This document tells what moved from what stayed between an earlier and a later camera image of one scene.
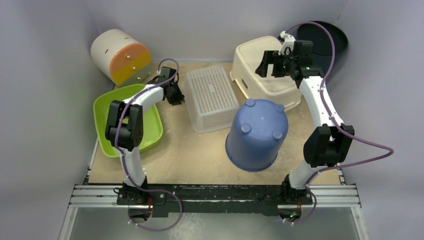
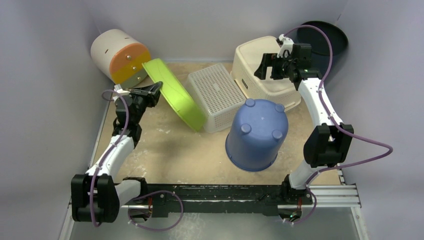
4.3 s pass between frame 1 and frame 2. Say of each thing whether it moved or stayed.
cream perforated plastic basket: stayed
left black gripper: moved
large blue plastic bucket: stayed
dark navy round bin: stayed
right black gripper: stayed
